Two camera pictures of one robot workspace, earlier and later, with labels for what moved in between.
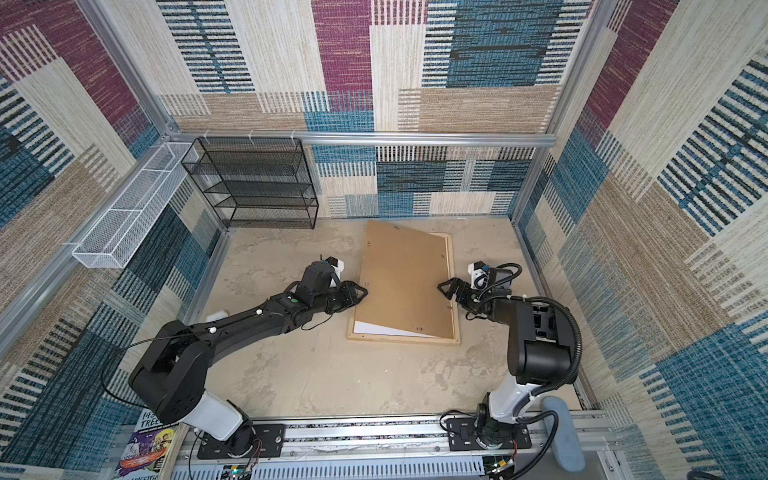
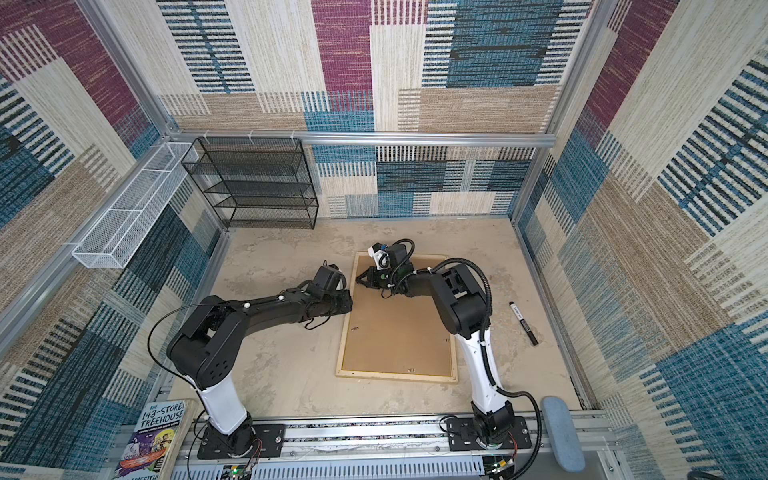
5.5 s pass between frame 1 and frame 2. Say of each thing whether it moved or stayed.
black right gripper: moved
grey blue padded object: stayed
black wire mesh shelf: stayed
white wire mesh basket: stayed
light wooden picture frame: moved
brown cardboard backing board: moved
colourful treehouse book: stayed
